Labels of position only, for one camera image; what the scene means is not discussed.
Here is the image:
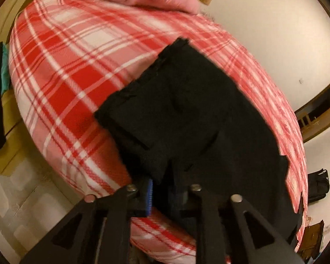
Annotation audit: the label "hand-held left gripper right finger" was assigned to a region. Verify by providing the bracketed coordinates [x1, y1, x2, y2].
[168, 184, 306, 264]

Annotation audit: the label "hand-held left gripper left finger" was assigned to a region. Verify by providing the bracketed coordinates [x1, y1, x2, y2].
[19, 178, 154, 264]

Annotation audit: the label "black pants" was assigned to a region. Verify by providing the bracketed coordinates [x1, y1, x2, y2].
[94, 37, 304, 251]

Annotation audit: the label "brown cardboard box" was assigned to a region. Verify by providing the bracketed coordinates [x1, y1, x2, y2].
[297, 220, 325, 256]

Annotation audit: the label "black bag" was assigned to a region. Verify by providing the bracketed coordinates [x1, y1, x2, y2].
[307, 169, 330, 202]

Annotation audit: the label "wooden chair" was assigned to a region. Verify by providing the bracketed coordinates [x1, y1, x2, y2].
[298, 112, 317, 128]

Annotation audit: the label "red plaid bed sheet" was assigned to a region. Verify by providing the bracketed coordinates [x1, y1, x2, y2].
[8, 0, 308, 263]

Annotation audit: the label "wooden desk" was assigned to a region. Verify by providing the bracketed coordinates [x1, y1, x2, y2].
[294, 78, 330, 143]

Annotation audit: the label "teal cloth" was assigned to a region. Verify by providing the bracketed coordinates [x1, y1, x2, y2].
[0, 45, 12, 91]

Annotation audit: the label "cream wooden bed headboard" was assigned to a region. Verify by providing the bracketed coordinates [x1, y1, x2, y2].
[0, 0, 75, 198]

